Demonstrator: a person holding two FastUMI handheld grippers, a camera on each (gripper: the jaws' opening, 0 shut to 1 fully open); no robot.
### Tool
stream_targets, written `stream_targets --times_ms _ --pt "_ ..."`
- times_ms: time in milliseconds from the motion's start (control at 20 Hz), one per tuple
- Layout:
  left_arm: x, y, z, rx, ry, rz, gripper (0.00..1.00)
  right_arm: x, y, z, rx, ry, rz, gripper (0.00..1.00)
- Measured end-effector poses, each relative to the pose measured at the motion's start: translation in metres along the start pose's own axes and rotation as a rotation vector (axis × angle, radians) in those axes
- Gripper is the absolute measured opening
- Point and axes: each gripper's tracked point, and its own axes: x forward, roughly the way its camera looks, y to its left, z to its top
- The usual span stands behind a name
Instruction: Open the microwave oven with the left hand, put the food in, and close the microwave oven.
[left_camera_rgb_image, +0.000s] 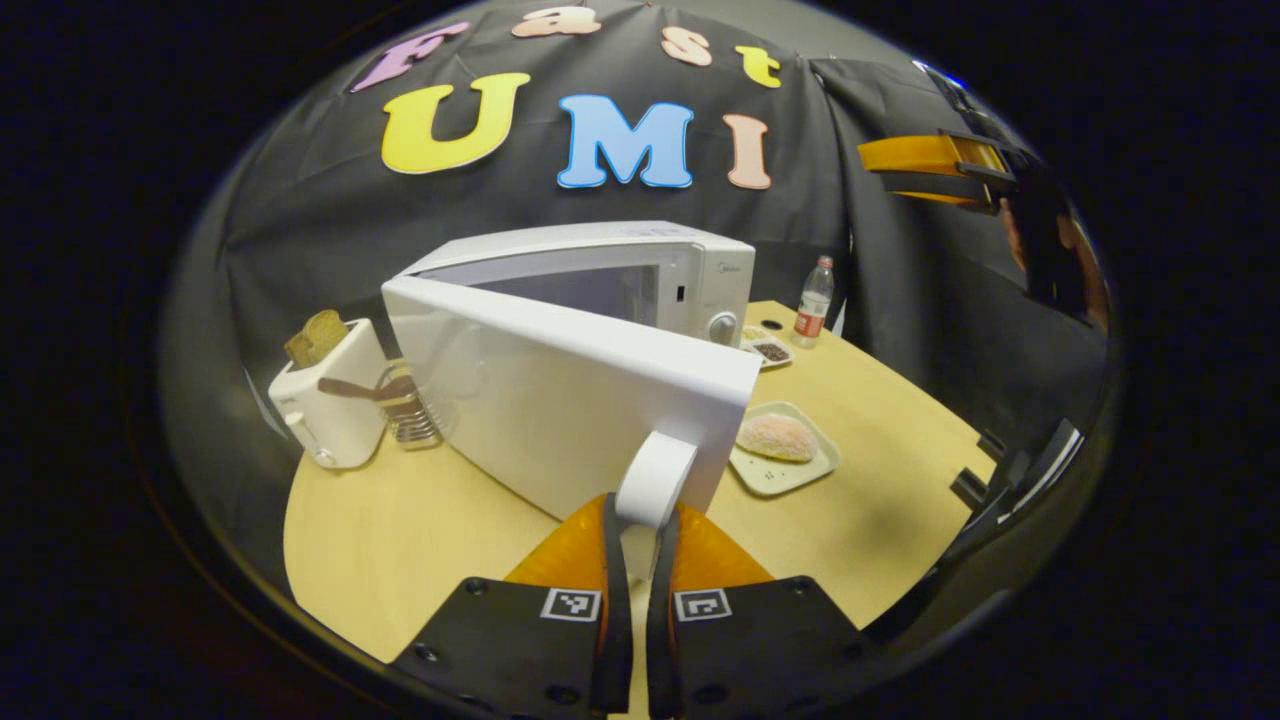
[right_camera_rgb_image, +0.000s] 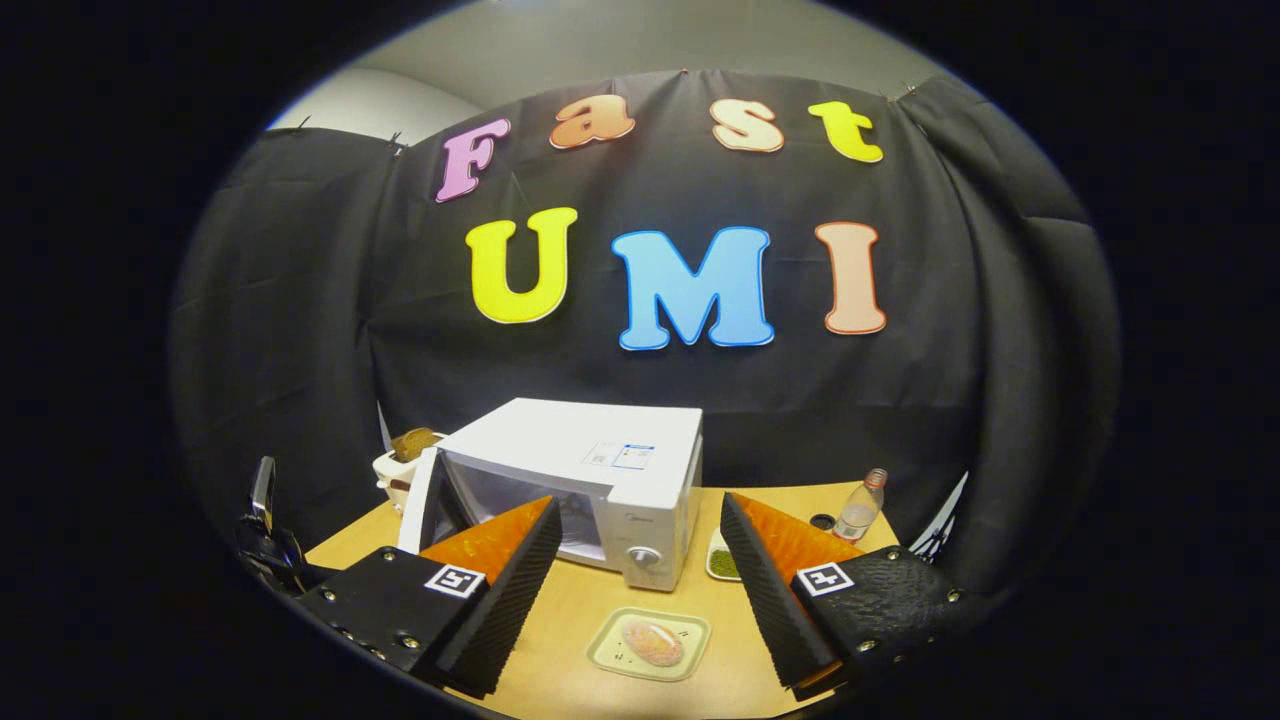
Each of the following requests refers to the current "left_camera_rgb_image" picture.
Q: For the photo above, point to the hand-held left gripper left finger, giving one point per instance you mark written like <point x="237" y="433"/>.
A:
<point x="510" y="650"/>

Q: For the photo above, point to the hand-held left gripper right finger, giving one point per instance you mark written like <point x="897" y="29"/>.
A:
<point x="770" y="650"/>

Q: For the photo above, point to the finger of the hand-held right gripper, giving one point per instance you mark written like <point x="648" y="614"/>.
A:
<point x="935" y="190"/>
<point x="920" y="153"/>

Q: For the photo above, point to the breaded round food patty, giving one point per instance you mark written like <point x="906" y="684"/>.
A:
<point x="778" y="438"/>

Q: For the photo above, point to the white microwave oven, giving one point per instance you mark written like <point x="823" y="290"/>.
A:
<point x="560" y="400"/>

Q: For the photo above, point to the clear plastic water bottle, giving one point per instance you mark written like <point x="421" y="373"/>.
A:
<point x="813" y="305"/>

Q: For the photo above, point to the white square plate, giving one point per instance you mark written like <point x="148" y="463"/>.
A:
<point x="775" y="478"/>

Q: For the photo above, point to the divided snack dish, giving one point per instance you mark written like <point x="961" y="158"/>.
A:
<point x="770" y="351"/>

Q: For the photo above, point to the white toaster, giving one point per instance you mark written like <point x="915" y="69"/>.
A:
<point x="335" y="425"/>

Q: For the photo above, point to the brown toast slice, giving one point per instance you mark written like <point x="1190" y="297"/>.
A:
<point x="318" y="338"/>

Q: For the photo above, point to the black backdrop cloth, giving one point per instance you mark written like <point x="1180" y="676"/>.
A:
<point x="320" y="220"/>

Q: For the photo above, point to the black frame with white panel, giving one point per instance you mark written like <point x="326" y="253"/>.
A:
<point x="1000" y="500"/>

